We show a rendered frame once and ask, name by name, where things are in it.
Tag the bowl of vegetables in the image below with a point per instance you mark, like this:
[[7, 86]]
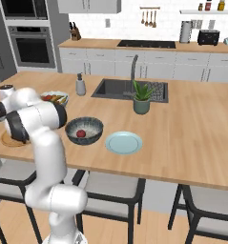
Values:
[[56, 97]]

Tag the white base cupboards run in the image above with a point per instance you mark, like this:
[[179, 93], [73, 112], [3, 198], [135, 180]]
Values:
[[156, 65]]

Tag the dark patterned bowl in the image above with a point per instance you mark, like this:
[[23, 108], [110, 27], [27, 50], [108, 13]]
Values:
[[90, 125]]

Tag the red tomato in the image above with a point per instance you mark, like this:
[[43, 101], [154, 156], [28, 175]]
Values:
[[80, 133]]

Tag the light blue plate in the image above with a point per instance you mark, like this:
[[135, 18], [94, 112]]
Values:
[[123, 143]]

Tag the white wall shelf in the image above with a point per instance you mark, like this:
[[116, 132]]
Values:
[[207, 12]]

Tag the black toaster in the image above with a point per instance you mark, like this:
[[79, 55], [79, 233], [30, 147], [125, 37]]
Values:
[[208, 37]]

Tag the small brown jar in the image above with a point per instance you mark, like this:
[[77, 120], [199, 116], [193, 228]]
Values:
[[200, 7]]

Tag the black stool with grey seat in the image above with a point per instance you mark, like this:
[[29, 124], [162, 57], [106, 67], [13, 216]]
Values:
[[10, 179], [211, 206], [112, 193]]

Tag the potted green plant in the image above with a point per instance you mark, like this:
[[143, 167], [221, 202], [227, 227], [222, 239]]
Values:
[[141, 101]]

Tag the red jar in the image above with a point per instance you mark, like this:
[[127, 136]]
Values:
[[208, 6]]

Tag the built-in microwave oven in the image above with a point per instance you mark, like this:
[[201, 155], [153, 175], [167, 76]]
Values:
[[21, 8]]

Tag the grey fridge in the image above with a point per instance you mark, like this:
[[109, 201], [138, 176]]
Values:
[[1, 38]]

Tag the rail with hanging wooden tools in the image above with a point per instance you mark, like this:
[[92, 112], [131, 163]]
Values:
[[149, 17]]

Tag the steel built-in oven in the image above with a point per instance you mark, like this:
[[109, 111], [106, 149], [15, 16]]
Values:
[[32, 47]]

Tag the white paper towel roll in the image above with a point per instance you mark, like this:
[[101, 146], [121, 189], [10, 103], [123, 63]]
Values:
[[185, 31]]

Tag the wooden knife block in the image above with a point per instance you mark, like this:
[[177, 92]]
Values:
[[75, 33]]

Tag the white wall cupboard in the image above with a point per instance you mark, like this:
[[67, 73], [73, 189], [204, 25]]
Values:
[[87, 5]]

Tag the dark grey sink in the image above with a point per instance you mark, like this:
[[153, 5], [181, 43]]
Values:
[[112, 89]]

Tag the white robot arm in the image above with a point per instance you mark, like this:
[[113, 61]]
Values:
[[48, 152]]

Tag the black hob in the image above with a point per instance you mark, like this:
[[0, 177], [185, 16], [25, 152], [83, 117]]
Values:
[[146, 44]]

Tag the grey soap dispenser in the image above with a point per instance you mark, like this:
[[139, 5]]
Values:
[[80, 86]]

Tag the grey sink tap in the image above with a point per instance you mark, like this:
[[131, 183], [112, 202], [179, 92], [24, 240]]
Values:
[[134, 68]]

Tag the yellow jar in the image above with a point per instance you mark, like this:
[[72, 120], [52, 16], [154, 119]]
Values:
[[221, 5]]

